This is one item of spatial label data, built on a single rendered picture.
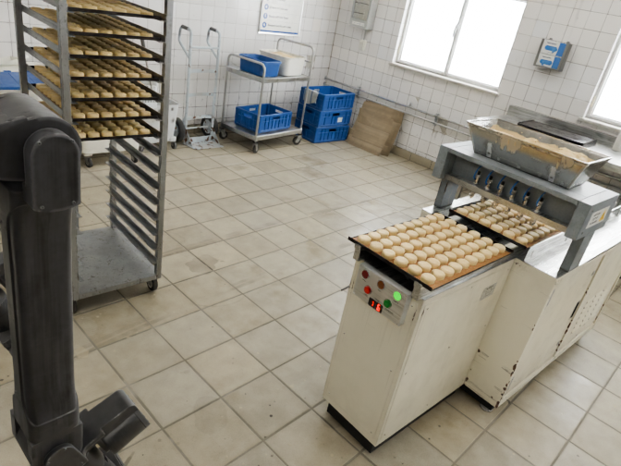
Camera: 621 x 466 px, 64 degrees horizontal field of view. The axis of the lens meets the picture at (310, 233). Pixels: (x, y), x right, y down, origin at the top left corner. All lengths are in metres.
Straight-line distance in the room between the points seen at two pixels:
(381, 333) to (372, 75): 5.03
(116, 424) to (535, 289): 1.95
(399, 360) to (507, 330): 0.70
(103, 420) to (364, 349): 1.48
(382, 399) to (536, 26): 4.40
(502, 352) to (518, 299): 0.29
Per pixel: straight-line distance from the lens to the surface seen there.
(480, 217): 2.50
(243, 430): 2.34
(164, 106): 2.57
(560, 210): 2.36
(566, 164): 2.28
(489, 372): 2.65
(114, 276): 2.94
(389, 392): 2.09
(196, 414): 2.38
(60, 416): 0.67
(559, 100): 5.62
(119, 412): 0.74
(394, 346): 1.98
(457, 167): 2.55
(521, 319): 2.46
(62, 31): 2.33
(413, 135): 6.35
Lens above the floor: 1.76
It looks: 26 degrees down
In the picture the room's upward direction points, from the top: 11 degrees clockwise
